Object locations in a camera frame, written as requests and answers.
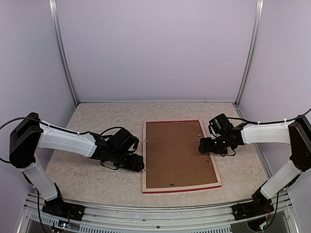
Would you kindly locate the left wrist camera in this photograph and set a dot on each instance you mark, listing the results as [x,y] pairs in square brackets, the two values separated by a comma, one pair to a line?
[123,140]

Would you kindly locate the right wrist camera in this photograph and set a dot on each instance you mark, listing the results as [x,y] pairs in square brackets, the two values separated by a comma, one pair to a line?
[220,125]

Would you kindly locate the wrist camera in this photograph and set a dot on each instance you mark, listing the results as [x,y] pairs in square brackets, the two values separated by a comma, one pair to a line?
[220,125]
[123,140]

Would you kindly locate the wooden picture frame red edge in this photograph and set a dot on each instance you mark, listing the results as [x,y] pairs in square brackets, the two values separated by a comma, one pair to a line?
[217,179]

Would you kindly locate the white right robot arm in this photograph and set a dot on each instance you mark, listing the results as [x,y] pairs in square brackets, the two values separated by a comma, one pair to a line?
[291,136]

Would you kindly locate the brown cardboard backing board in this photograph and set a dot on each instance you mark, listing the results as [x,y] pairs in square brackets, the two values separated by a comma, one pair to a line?
[177,155]

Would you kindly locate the left aluminium corner post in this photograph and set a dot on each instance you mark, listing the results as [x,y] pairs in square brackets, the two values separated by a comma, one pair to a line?
[61,51]

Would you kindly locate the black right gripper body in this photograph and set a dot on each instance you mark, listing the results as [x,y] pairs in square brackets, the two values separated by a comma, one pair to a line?
[220,146]

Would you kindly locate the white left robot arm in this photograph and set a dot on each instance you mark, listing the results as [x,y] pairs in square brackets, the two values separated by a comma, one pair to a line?
[32,134]

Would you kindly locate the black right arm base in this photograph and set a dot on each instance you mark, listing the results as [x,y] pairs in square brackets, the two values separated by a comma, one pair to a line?
[259,205]

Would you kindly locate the aluminium corner post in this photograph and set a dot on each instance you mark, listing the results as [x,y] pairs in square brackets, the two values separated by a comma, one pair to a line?
[251,52]
[61,51]

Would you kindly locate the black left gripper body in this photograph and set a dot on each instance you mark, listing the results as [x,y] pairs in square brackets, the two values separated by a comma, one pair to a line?
[120,161]

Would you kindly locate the right aluminium corner post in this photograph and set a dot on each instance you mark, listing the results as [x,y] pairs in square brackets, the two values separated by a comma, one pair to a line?
[251,52]

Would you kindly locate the aluminium front rail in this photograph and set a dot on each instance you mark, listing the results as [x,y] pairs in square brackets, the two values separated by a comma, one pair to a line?
[101,218]

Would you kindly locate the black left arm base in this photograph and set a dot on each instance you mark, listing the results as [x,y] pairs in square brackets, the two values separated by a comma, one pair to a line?
[60,208]

